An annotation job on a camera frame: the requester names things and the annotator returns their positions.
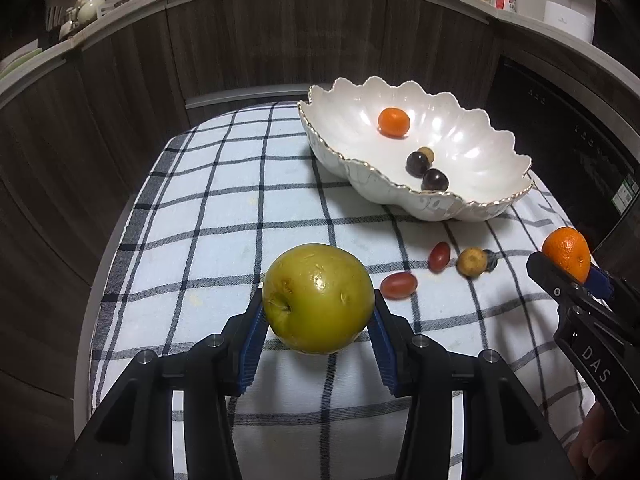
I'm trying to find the black built-in dishwasher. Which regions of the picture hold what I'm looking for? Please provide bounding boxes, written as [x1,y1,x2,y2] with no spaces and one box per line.
[485,57,640,261]

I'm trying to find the orange tangerine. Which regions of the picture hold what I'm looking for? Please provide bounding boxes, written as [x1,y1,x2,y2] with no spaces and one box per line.
[377,107,411,138]
[541,226,592,283]

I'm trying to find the white teapot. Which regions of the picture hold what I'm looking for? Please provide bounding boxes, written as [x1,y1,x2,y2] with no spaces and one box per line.
[74,0,107,22]

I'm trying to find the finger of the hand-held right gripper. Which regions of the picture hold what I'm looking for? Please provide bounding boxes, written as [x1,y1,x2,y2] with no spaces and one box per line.
[586,266,617,305]
[526,251,586,308]

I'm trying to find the black knife block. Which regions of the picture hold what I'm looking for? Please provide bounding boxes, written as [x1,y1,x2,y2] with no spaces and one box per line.
[43,0,67,32]

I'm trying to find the white round canister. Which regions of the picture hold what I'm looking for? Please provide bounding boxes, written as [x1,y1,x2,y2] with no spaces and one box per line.
[543,1,596,42]

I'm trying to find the green plastic basin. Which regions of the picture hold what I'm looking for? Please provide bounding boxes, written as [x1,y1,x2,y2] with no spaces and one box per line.
[0,47,44,79]

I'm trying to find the white blue checkered cloth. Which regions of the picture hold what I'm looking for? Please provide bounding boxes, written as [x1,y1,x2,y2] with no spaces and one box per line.
[90,100,596,480]

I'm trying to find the dark purple grape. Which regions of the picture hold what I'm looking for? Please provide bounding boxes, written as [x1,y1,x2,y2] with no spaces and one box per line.
[405,151,431,177]
[421,168,449,192]

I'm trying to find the green apple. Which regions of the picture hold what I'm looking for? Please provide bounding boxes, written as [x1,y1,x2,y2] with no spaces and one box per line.
[262,243,376,356]

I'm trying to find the red grape tomato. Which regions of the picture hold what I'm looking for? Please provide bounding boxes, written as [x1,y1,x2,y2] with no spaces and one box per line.
[428,241,452,273]
[380,271,418,301]

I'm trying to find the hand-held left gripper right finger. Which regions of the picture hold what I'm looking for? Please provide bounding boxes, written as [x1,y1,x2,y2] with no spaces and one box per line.
[367,290,571,480]

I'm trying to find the person's right hand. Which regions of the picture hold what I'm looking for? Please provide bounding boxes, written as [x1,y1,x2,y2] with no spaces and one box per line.
[567,402,633,480]

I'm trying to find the white scalloped ceramic bowl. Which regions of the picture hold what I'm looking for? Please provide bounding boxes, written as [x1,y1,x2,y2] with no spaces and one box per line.
[298,76,535,222]

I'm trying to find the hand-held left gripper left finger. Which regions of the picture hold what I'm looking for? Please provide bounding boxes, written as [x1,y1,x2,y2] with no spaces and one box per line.
[60,292,266,480]

